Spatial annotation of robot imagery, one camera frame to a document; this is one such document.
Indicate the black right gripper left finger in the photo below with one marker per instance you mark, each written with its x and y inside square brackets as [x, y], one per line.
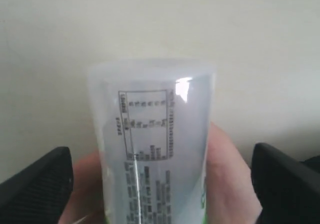
[39, 193]

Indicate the person's open bare hand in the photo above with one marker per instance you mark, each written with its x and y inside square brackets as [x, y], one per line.
[230, 196]

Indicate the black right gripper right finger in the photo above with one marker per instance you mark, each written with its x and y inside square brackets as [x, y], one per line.
[289, 191]

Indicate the clear bottle green white label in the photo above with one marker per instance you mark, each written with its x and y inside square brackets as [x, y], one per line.
[151, 118]

